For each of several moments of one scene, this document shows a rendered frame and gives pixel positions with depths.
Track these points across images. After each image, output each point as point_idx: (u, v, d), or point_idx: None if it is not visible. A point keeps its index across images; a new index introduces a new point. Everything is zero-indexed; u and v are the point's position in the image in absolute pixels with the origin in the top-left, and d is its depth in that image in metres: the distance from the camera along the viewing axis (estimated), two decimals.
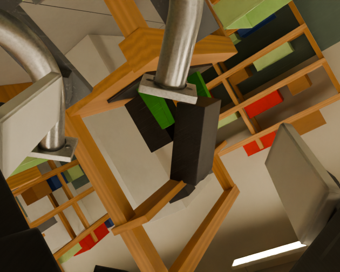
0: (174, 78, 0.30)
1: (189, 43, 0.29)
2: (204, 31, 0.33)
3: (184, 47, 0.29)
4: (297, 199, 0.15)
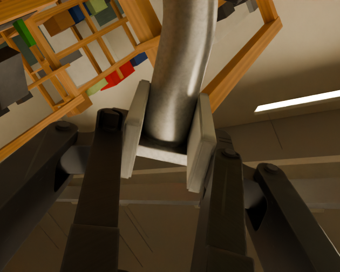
0: (170, 130, 0.20)
1: (195, 79, 0.18)
2: None
3: (186, 85, 0.18)
4: (191, 154, 0.17)
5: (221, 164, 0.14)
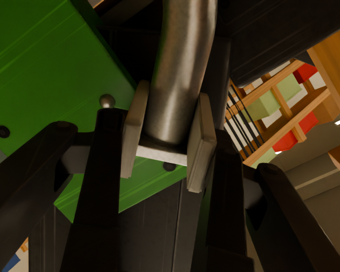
0: (170, 130, 0.20)
1: (195, 79, 0.18)
2: None
3: (186, 85, 0.18)
4: (191, 154, 0.17)
5: (221, 164, 0.14)
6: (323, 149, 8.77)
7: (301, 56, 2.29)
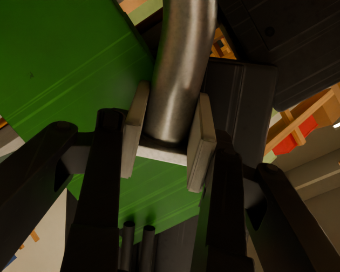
0: (170, 130, 0.20)
1: (195, 79, 0.18)
2: None
3: (186, 85, 0.18)
4: (191, 154, 0.17)
5: (221, 164, 0.14)
6: (320, 151, 8.82)
7: None
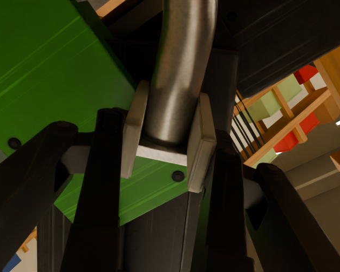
0: (170, 130, 0.20)
1: (195, 79, 0.18)
2: None
3: (186, 85, 0.18)
4: (191, 154, 0.17)
5: (221, 164, 0.14)
6: (324, 149, 8.77)
7: None
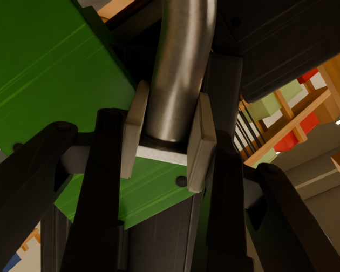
0: (170, 130, 0.19)
1: (195, 78, 0.18)
2: None
3: (187, 84, 0.18)
4: (191, 154, 0.17)
5: (221, 164, 0.14)
6: (324, 148, 8.78)
7: None
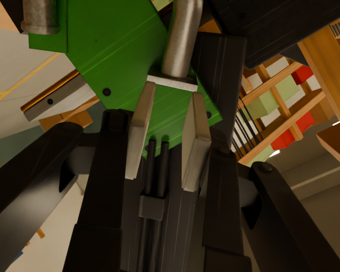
0: (177, 68, 0.34)
1: (191, 38, 0.33)
2: None
3: (186, 41, 0.33)
4: (186, 153, 0.17)
5: (216, 162, 0.14)
6: (320, 150, 8.95)
7: (298, 58, 2.45)
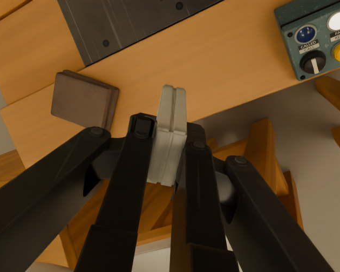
0: None
1: None
2: None
3: None
4: (164, 147, 0.17)
5: (191, 157, 0.14)
6: None
7: None
